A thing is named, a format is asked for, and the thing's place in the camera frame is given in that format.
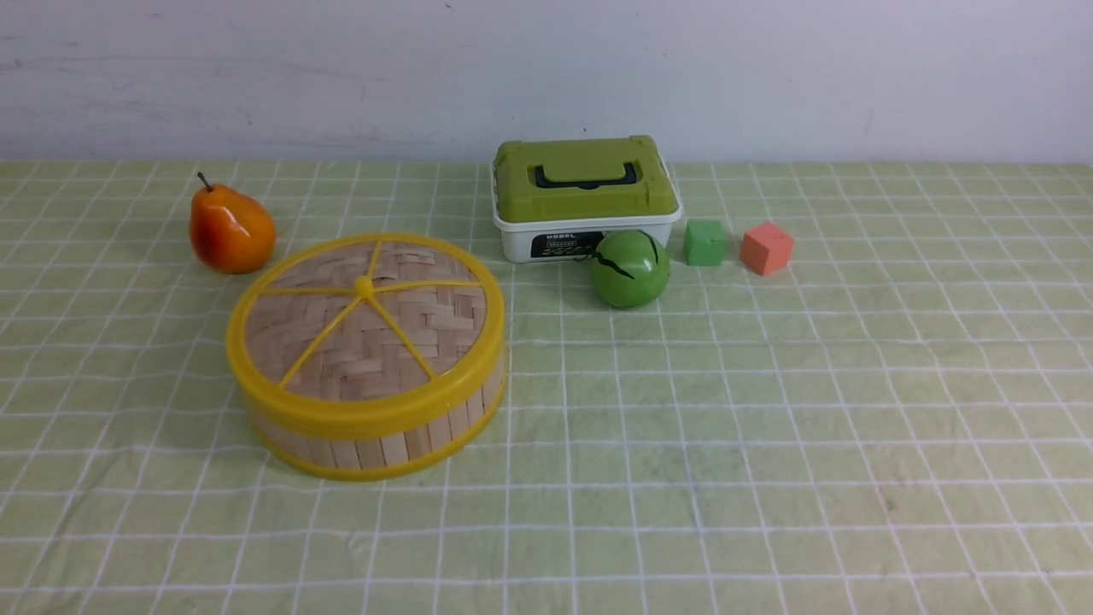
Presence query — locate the yellow bamboo steamer lid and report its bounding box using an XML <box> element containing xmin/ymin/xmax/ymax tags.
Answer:
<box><xmin>225</xmin><ymin>233</ymin><xmax>506</xmax><ymax>439</ymax></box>

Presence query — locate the bamboo steamer basket base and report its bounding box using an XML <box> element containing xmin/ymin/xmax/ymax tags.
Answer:
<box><xmin>247</xmin><ymin>366</ymin><xmax>508</xmax><ymax>482</ymax></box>

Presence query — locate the green toy round fruit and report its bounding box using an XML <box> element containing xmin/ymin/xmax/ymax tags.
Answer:
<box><xmin>590</xmin><ymin>229</ymin><xmax>670</xmax><ymax>310</ymax></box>

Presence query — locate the green lidded toy toolbox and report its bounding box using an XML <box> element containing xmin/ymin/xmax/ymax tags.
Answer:
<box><xmin>489</xmin><ymin>135</ymin><xmax>682</xmax><ymax>264</ymax></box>

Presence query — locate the green foam cube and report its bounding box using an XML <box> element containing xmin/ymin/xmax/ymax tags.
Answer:
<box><xmin>684</xmin><ymin>218</ymin><xmax>728</xmax><ymax>267</ymax></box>

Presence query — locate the orange foam cube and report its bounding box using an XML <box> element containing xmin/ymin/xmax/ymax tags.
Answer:
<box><xmin>739</xmin><ymin>221</ymin><xmax>795</xmax><ymax>276</ymax></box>

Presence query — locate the orange toy pear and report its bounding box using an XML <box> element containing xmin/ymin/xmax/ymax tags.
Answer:
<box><xmin>189</xmin><ymin>172</ymin><xmax>278</xmax><ymax>275</ymax></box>

